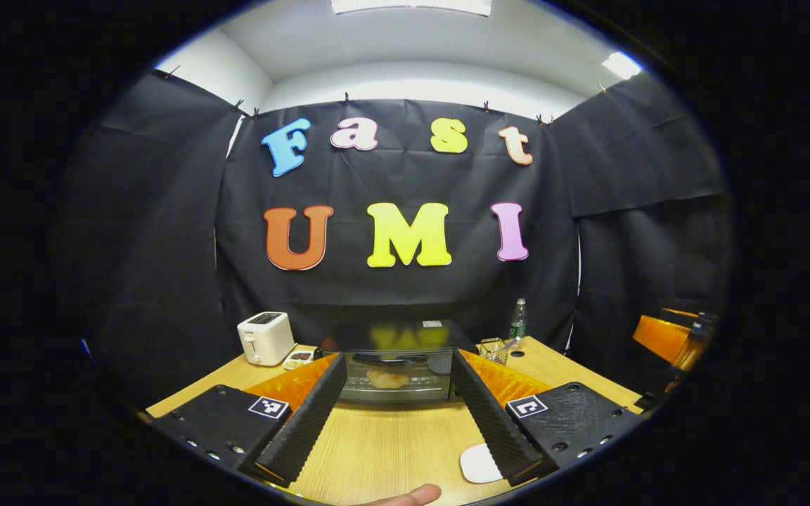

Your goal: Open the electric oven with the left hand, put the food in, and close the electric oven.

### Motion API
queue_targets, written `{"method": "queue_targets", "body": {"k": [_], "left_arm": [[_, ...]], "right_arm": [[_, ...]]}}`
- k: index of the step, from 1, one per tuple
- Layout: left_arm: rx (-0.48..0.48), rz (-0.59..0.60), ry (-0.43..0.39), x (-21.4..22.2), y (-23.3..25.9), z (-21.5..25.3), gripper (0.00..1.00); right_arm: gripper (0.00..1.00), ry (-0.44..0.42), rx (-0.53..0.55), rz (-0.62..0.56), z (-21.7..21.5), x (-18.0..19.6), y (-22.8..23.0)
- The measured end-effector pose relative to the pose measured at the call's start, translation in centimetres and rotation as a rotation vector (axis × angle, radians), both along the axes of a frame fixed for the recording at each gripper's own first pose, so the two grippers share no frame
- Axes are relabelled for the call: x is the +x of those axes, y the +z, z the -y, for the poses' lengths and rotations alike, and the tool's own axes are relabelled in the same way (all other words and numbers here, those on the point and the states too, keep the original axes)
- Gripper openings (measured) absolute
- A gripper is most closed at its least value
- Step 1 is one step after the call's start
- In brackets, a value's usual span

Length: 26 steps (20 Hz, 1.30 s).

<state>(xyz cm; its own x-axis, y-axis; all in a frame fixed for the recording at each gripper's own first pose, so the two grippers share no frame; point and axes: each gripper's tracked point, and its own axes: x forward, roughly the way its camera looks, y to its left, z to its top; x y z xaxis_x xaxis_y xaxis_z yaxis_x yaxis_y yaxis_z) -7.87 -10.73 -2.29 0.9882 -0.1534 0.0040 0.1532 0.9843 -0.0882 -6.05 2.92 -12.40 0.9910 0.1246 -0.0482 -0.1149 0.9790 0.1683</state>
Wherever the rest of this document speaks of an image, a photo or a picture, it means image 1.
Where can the long ceiling light panel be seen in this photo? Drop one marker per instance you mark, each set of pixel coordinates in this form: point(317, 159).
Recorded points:
point(412, 5)

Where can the white toaster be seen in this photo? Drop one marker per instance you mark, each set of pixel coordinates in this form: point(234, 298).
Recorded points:
point(266, 339)

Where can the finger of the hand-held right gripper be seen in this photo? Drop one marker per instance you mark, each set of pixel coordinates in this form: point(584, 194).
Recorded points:
point(683, 313)
point(661, 339)

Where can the golden bread roll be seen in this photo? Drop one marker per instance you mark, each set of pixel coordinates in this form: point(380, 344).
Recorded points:
point(387, 379)

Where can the black backdrop cloth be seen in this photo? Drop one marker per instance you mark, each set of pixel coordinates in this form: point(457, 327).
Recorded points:
point(152, 246)

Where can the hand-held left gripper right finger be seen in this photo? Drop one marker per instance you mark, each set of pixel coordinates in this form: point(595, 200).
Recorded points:
point(493, 422)

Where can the small ceiling light panel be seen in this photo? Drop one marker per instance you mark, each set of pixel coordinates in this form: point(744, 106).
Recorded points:
point(621, 65)

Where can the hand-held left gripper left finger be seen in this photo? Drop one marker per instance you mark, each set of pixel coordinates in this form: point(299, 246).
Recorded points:
point(306, 422)

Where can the white snack dish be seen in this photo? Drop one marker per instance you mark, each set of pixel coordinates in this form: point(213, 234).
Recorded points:
point(299, 359)

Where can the white plate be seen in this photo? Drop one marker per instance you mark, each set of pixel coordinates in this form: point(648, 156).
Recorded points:
point(479, 464)

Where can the clear plastic water bottle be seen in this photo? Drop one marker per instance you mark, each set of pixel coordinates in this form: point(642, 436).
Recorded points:
point(517, 323)

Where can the black electric oven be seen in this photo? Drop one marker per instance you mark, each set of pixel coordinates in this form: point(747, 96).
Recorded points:
point(405, 337)

